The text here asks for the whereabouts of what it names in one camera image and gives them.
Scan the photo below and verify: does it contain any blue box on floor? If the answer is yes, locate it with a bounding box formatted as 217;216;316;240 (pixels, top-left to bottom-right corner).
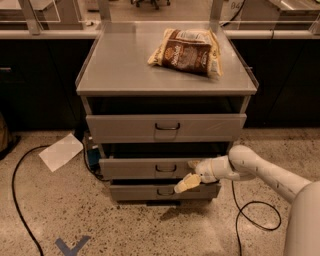
87;147;101;169

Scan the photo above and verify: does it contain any black office chair base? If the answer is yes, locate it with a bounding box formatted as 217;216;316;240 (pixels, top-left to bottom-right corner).
130;0;171;10

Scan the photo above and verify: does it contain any grey metal drawer cabinet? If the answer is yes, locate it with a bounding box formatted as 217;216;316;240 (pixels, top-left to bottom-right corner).
75;20;260;206

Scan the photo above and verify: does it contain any black cable right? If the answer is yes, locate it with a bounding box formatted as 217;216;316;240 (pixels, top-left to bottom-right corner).
231;179;283;256

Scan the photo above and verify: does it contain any grey top drawer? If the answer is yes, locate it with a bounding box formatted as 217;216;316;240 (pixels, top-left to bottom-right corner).
86;114;246;143

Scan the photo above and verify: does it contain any black cable left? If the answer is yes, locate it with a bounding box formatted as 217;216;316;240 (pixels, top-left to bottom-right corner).
11;144;51;256

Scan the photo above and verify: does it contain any grey drawer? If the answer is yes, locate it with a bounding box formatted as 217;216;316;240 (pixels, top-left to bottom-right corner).
86;114;246;143
110;179;221;201
99;158;194;180

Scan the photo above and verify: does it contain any brown bag at left edge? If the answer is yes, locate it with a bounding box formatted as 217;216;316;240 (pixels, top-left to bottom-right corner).
0;112;14;155

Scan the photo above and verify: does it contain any black cable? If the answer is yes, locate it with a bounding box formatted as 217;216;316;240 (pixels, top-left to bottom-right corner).
11;144;51;256
231;179;283;256

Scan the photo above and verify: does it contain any brown yellow chip bag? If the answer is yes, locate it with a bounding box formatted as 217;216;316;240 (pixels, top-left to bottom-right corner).
148;28;222;78

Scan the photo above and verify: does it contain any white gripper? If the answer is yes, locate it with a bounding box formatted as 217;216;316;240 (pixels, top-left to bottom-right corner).
174;156;233;193

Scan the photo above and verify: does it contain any blue tape floor marker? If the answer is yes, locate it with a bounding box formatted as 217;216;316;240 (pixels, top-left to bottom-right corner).
54;235;92;256

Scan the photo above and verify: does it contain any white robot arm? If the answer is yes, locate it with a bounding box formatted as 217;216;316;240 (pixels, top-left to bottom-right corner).
174;145;320;256

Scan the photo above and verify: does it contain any white paper sheet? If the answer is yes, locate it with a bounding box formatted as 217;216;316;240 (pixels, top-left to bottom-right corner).
39;133;83;172

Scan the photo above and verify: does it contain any grey bottom drawer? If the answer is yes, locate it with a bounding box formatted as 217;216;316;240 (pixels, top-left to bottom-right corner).
110;179;221;201

